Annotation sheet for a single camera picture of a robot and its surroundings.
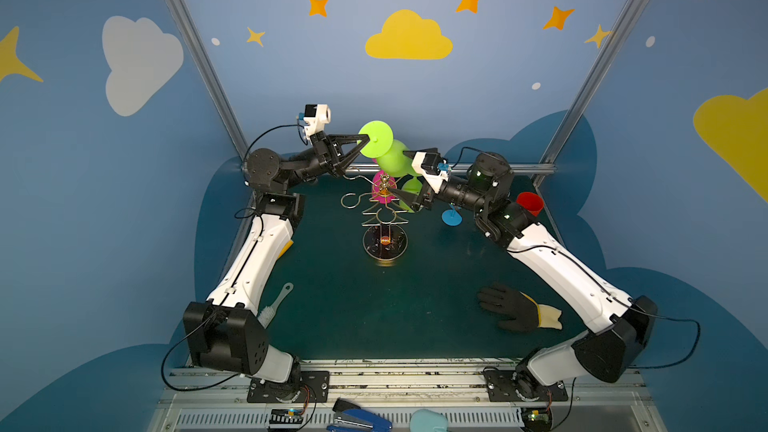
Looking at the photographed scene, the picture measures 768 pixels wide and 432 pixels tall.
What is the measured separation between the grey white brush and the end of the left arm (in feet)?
1.68

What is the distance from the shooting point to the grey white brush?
0.85 meters

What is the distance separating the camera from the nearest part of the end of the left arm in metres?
0.54
